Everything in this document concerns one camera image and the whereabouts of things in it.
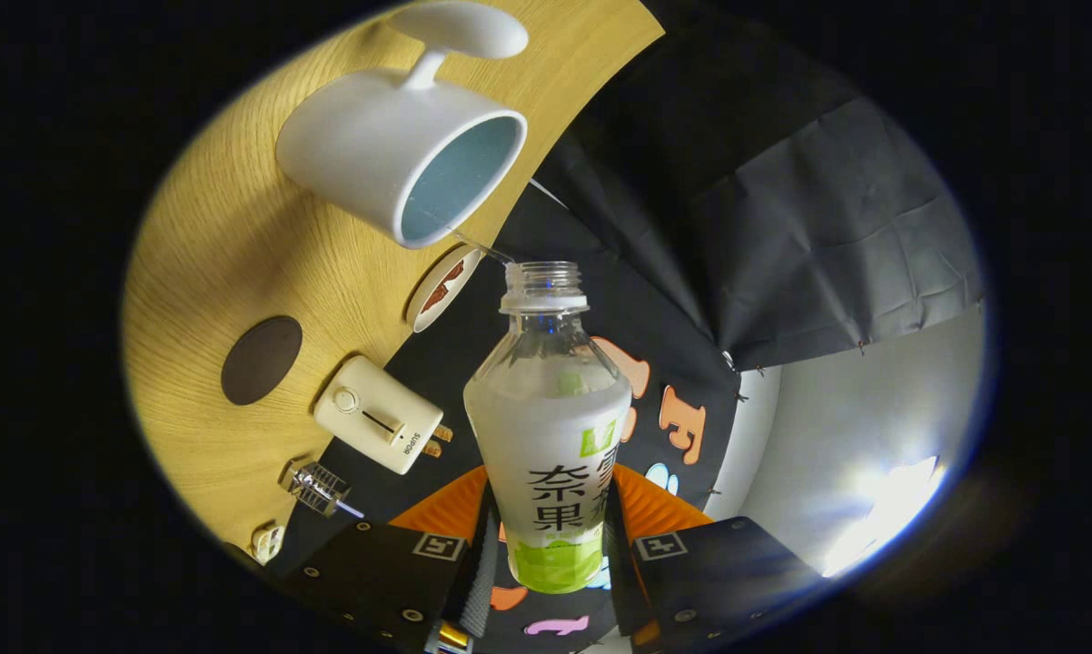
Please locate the black backdrop cloth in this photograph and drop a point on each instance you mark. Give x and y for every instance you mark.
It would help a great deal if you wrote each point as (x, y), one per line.
(828, 227)

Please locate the purple straw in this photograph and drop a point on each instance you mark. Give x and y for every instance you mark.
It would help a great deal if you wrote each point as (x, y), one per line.
(351, 510)

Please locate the clear juice bottle white label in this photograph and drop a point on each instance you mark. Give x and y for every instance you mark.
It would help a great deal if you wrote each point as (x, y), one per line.
(546, 436)

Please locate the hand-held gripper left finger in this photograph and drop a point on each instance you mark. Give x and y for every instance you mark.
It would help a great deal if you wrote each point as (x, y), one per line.
(382, 572)

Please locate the dark brown round coaster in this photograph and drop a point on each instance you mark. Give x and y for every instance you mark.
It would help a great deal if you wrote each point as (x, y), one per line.
(262, 361)

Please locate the small white dish dark beans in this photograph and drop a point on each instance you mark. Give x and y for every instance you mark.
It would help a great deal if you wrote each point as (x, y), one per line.
(267, 542)

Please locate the white plate with red dates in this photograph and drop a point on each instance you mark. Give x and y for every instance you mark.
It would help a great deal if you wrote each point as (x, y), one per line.
(441, 286)

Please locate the cream toaster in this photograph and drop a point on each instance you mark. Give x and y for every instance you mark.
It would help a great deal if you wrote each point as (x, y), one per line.
(373, 413)

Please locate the large ceiling light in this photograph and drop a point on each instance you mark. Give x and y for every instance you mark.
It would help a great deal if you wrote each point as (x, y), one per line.
(882, 509)

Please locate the white cup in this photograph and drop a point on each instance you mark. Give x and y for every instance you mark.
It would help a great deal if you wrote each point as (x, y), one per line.
(355, 145)

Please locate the wooden table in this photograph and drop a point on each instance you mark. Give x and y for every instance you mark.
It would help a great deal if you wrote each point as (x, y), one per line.
(201, 254)

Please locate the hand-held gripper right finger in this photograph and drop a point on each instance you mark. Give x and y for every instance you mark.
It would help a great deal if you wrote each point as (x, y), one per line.
(728, 572)

